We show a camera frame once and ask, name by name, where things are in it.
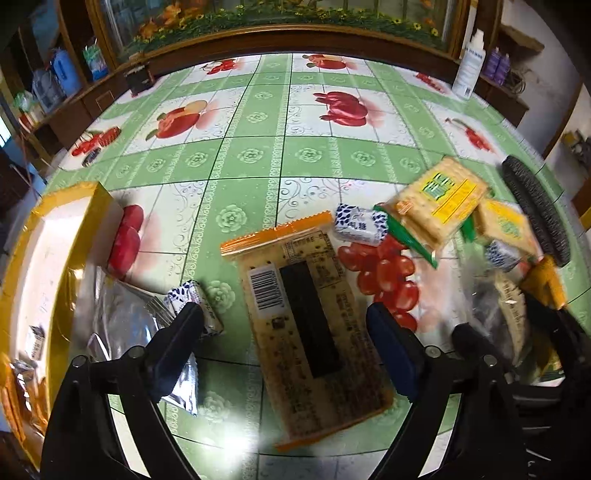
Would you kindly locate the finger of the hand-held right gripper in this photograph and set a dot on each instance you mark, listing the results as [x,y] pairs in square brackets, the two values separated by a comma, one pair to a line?
[467,340]
[548,318]

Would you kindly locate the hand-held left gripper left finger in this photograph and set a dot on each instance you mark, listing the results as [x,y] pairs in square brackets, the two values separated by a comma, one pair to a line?
[184,332]

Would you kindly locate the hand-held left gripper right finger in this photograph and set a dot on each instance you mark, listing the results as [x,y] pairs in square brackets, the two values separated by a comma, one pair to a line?
[392,350]

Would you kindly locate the small blue white candy packet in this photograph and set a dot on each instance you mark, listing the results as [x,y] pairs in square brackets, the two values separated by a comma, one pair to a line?
[501,254]
[360,224]
[184,291]

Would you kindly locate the orange packet with barcode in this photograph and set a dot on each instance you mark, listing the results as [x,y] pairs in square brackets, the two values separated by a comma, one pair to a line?
[547,277]

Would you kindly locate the clear pastry packet brown label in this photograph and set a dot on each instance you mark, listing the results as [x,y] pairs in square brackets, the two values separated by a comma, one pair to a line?
[508,300]

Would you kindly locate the silver foil packet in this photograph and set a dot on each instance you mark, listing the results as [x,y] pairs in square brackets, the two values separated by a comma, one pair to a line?
[124,314]
[184,392]

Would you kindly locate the long orange cracker packet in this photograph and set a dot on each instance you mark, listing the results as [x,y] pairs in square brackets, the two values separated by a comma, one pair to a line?
[304,323]

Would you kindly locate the green yellow cracker packet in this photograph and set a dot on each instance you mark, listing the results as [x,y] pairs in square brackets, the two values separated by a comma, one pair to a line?
[438,203]
[508,226]

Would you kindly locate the yellow cardboard box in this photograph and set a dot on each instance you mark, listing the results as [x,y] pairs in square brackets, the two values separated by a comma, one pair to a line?
[92,217]

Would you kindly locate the orange snack packet with emblem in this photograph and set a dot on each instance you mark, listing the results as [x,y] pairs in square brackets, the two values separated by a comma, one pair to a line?
[16,406]

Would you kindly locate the black glasses case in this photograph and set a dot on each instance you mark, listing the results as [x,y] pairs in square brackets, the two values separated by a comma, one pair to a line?
[535,212]

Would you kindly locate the dark tool pile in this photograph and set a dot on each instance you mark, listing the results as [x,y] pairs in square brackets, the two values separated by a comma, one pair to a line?
[575,144]

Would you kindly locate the green fruit print tablecloth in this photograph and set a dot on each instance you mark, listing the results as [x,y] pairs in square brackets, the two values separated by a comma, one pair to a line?
[277,152]

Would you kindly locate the small dark box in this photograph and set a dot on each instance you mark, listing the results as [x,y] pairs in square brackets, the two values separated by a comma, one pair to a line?
[138,81]

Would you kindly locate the white spray bottle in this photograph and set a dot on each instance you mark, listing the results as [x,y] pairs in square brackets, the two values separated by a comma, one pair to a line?
[468,69]

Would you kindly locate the clear water bottle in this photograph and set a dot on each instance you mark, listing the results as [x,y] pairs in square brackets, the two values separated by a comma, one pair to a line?
[46,90]

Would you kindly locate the blue plastic jug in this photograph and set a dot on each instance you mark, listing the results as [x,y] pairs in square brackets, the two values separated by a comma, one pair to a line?
[64,74]

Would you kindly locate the green plastic bottle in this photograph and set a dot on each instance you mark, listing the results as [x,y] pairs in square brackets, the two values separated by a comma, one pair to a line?
[95,60]

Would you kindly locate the wooden flower display cabinet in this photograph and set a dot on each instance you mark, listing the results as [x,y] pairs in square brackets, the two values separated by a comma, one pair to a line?
[277,37]

